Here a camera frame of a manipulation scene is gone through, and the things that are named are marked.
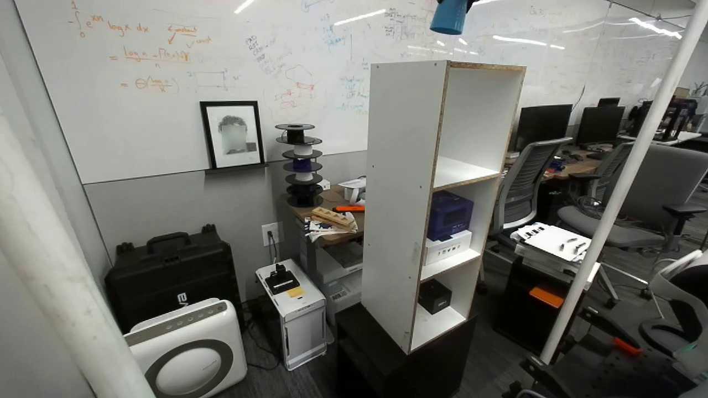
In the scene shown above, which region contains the blue plastic cup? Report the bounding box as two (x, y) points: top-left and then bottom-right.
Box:
(430, 0), (476, 36)

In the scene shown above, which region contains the white wooden shelf unit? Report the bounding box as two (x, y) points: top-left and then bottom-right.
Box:
(362, 59), (524, 353)

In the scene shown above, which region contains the black cabinet under shelf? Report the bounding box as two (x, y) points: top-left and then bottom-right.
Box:
(337, 305), (476, 398)

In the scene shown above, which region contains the cluttered brown desk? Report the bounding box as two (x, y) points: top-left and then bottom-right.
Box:
(283, 184), (364, 315)

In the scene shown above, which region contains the stack of filament spools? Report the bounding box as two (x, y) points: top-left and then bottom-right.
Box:
(277, 124), (324, 207)

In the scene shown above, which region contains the dark blue box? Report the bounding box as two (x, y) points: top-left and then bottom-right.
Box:
(427, 193), (475, 242)

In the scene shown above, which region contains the black device on tower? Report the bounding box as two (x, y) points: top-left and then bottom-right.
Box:
(265, 266), (300, 295)

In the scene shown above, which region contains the white flat box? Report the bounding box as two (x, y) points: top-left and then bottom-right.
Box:
(424, 230), (475, 264)

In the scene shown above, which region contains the small black box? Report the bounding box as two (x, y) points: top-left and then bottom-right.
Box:
(418, 279), (451, 315)

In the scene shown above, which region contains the white computer tower case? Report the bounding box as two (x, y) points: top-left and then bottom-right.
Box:
(258, 258), (330, 372)

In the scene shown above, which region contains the framed portrait picture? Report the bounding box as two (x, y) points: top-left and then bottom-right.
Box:
(200, 99), (264, 170)

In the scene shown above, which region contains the grey mesh office chair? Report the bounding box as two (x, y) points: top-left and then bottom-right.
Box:
(492, 138), (570, 242)

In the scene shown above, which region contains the black computer monitor left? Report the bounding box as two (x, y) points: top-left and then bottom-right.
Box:
(515, 105), (574, 152)

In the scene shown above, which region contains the black computer monitor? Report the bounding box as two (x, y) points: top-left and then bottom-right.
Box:
(515, 105), (574, 152)
(575, 107), (624, 145)

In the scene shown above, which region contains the white panel with holes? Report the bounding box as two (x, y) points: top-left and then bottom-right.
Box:
(514, 221), (592, 264)

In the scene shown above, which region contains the white round air purifier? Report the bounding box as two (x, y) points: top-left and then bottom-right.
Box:
(126, 299), (248, 398)

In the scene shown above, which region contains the black hard carrying case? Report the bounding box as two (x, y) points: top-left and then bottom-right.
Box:
(105, 224), (242, 332)

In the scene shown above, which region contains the black computer monitor right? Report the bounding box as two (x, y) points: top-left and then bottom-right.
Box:
(575, 107), (624, 145)

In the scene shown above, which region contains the white whiteboard with writing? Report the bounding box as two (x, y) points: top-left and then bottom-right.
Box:
(13, 0), (700, 184)

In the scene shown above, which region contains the orange black tool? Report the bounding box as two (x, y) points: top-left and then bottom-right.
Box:
(528, 285), (646, 360)

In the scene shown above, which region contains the grey office chair right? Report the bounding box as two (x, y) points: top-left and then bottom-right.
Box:
(555, 139), (708, 310)

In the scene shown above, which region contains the white diagonal pole left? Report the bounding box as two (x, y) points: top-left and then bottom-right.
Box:
(0, 122), (156, 398)

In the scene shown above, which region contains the white diagonal pole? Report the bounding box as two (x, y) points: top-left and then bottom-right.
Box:
(0, 122), (156, 398)
(540, 0), (708, 364)

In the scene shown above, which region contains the white diagonal pole right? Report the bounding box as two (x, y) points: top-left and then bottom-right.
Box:
(540, 0), (708, 364)

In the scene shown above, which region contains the white wall power outlet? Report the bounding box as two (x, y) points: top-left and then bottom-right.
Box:
(261, 224), (282, 248)

